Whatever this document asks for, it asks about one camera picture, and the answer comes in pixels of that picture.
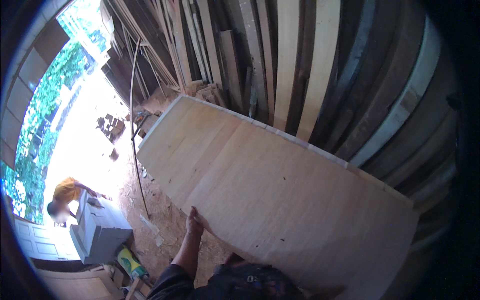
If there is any person's left hand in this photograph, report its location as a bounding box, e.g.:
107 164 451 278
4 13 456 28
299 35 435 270
185 205 216 238

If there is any large light wooden panel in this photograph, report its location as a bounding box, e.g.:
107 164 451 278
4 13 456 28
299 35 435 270
136 94 420 300

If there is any person's body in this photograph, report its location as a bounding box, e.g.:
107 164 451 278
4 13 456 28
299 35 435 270
146 253 346 300

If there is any yellow green bag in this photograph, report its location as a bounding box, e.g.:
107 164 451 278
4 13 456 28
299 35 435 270
116 245 149 280

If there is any grey woodworking machine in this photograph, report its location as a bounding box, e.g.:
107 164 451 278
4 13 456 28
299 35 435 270
69 195 134 265

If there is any thin curved metal rod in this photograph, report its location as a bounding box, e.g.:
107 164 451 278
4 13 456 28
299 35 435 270
129 37 151 219

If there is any pile of wood blocks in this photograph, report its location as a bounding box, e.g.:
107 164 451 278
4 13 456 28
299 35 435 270
95 113 127 143

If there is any brown wooden board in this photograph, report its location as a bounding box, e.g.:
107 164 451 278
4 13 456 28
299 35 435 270
35 268 125 300

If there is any heap of wooden offcuts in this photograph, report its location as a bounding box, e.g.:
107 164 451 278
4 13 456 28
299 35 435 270
183 79 227 109

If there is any white panelled door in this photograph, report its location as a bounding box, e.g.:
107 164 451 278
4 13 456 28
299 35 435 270
13 217 82 262

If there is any stack of leaning wooden planks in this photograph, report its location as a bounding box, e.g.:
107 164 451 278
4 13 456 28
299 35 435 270
100 0 463 244

